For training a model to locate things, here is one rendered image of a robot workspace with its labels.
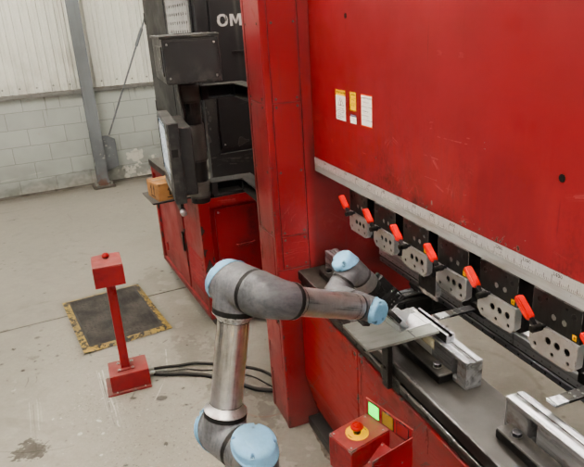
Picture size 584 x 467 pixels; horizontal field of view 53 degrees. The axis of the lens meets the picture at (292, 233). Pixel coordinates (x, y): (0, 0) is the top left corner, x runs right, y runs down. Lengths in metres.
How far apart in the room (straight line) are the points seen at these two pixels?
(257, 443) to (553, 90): 1.07
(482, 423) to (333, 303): 0.58
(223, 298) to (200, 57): 1.34
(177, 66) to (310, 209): 0.84
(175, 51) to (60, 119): 5.83
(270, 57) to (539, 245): 1.42
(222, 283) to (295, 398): 1.68
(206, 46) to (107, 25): 5.80
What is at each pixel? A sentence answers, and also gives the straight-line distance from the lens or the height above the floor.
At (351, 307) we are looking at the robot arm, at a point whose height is 1.24.
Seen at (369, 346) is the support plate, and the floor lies 1.00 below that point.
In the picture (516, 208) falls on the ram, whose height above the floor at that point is 1.51.
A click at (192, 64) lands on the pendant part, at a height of 1.83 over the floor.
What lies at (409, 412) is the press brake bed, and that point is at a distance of 2.03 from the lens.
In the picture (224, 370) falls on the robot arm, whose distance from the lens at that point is 1.54.
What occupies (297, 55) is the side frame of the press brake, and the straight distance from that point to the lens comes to 2.52.
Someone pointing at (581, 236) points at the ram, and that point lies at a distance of 1.39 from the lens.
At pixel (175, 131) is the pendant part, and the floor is 1.56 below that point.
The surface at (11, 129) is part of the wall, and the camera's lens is 8.28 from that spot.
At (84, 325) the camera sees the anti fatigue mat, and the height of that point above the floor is 0.01.
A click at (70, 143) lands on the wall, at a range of 8.34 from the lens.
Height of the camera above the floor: 1.98
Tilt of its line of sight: 20 degrees down
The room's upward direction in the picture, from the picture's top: 4 degrees counter-clockwise
